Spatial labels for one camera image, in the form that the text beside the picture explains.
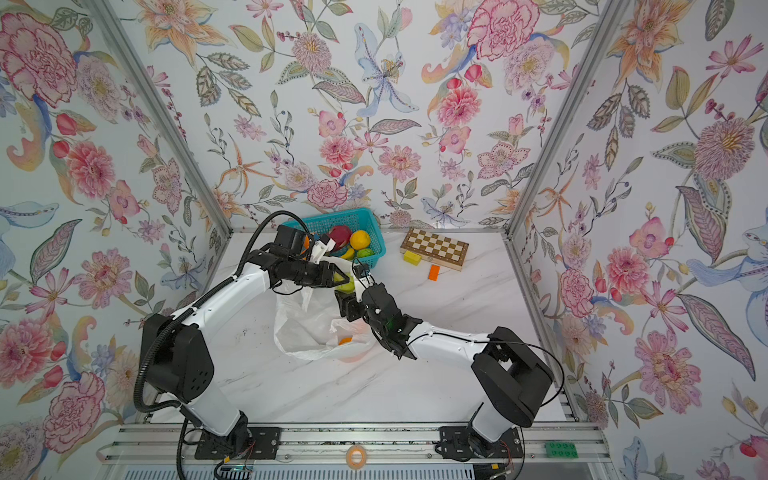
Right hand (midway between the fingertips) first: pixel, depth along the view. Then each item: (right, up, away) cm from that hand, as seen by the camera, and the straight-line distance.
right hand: (344, 287), depth 83 cm
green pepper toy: (+1, 0, -1) cm, 1 cm away
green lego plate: (+54, -38, -11) cm, 67 cm away
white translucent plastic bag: (-13, -13, +12) cm, 22 cm away
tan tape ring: (+2, -41, -10) cm, 42 cm away
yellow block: (+21, +9, +28) cm, 36 cm away
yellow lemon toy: (+2, +15, +27) cm, 31 cm away
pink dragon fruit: (-5, +17, +28) cm, 33 cm away
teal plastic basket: (+1, +24, +36) cm, 43 cm away
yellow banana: (-2, +10, +27) cm, 29 cm away
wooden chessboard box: (+30, +12, +31) cm, 45 cm away
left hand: (0, +2, 0) cm, 2 cm away
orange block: (+29, +3, +26) cm, 39 cm away
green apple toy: (+5, +10, +24) cm, 27 cm away
